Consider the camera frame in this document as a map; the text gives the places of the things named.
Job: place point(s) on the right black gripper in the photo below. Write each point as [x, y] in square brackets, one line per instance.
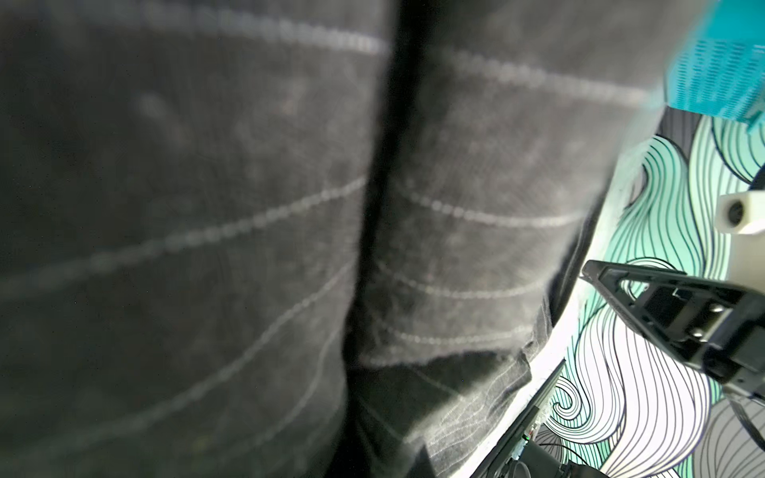
[711, 327]

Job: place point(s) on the dark grey pinstripe shirt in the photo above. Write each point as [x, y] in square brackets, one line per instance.
[298, 238]

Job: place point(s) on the teal plastic basket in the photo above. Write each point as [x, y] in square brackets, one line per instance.
[720, 71]

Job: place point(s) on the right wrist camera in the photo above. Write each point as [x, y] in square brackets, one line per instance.
[740, 217]

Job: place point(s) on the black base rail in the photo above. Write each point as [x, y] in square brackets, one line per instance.
[517, 454]

